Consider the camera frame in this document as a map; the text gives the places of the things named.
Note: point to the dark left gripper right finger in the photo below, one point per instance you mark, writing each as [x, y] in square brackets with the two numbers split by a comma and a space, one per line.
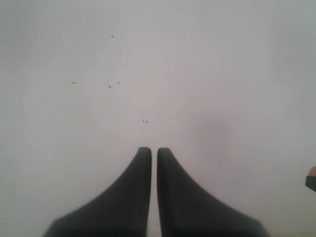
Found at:
[187, 210]

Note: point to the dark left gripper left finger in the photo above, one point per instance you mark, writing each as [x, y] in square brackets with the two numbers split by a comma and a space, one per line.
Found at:
[120, 211]

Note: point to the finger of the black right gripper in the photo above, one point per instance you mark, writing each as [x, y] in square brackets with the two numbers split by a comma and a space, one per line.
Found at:
[310, 182]

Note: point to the brown egg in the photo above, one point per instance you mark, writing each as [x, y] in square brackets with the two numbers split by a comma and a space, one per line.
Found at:
[312, 171]

